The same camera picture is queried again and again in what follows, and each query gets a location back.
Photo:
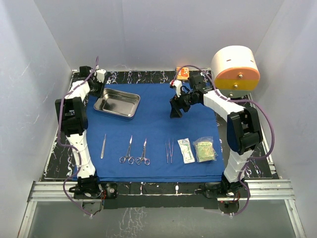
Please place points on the metal instrument tray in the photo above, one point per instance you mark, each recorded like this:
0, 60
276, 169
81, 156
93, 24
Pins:
118, 103

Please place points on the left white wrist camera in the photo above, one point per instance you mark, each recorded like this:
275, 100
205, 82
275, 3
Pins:
100, 74

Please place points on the blue surgical drape cloth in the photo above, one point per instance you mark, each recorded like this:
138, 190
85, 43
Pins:
152, 122

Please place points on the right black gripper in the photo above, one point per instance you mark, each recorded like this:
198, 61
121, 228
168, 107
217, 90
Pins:
176, 103

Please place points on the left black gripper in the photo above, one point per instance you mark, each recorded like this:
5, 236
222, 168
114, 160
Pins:
101, 85

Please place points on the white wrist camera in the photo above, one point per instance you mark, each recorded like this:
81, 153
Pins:
100, 74
176, 85

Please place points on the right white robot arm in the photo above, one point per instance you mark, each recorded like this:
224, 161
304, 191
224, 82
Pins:
243, 124

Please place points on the pink cylindrical tissue phantom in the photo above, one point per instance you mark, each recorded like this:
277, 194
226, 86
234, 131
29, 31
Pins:
234, 71

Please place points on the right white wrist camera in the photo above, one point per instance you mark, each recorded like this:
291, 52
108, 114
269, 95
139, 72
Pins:
176, 85

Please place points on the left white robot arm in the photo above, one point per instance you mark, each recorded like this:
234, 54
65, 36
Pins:
72, 118

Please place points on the white packet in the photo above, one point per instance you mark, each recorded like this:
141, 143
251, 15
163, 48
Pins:
186, 151

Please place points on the small orange circuit board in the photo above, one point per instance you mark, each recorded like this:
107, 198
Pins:
182, 73

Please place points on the green suture packet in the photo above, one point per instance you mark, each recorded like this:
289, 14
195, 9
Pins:
204, 149

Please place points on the aluminium frame extrusion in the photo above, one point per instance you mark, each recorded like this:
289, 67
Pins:
266, 209

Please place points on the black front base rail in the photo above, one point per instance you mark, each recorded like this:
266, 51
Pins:
169, 195

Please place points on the steel scalpel handle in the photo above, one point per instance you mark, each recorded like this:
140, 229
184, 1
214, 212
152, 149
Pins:
103, 147

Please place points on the steel ring-handle scissors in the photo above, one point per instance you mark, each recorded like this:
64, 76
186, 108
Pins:
143, 158

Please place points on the steel forceps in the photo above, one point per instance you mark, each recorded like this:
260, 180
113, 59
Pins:
170, 145

